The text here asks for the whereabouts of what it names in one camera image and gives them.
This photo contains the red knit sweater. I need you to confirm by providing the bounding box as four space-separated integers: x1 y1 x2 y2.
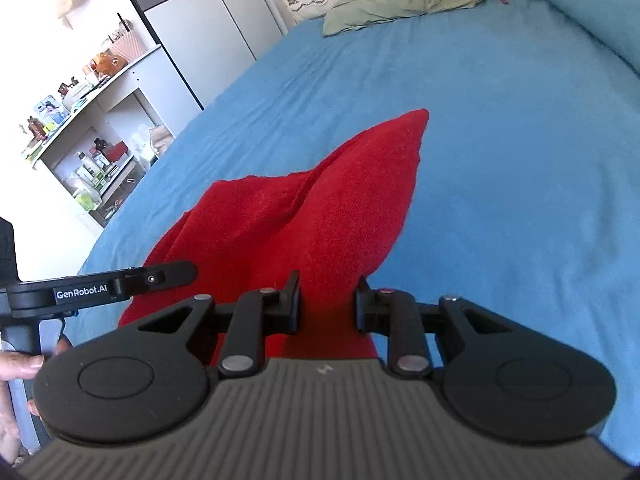
119 110 428 359

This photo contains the person left hand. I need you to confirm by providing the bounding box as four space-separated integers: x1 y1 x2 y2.
0 334 74 466

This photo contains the white lotion bottle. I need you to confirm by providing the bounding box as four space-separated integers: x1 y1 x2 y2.
76 152 103 188

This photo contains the white shelf desk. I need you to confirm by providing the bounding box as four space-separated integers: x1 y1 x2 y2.
27 46 201 229

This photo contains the blue bed sheet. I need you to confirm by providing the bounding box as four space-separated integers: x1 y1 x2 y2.
47 0 639 462

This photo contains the red box on shelf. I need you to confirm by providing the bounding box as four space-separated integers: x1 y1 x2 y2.
103 141 129 164

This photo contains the beige bag under desk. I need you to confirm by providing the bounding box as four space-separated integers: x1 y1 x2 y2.
149 126 175 157

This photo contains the orange plush on desk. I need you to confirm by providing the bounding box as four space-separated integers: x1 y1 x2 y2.
92 52 128 77

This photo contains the pink ribbed container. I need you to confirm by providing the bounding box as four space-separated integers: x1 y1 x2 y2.
108 30 148 64

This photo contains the white grey wardrobe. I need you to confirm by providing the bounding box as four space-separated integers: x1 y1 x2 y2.
132 0 292 107

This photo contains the green pillow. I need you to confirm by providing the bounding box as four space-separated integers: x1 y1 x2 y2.
322 0 484 37

